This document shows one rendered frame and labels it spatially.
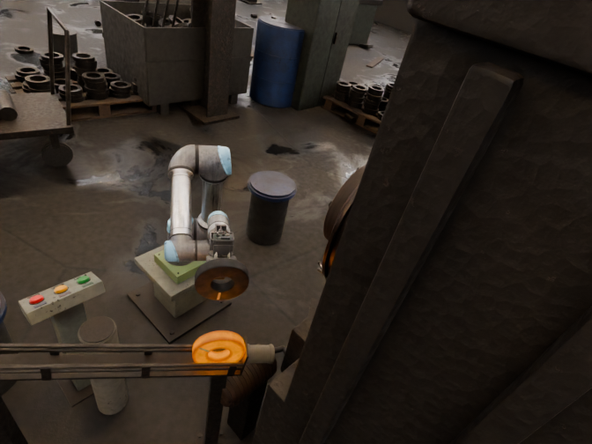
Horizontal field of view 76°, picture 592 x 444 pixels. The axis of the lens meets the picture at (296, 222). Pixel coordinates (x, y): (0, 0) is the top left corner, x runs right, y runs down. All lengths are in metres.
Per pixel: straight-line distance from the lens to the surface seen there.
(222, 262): 1.07
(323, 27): 4.65
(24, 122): 3.32
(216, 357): 1.25
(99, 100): 4.11
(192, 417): 1.90
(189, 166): 1.53
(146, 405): 1.94
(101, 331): 1.52
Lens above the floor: 1.73
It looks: 37 degrees down
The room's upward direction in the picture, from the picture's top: 14 degrees clockwise
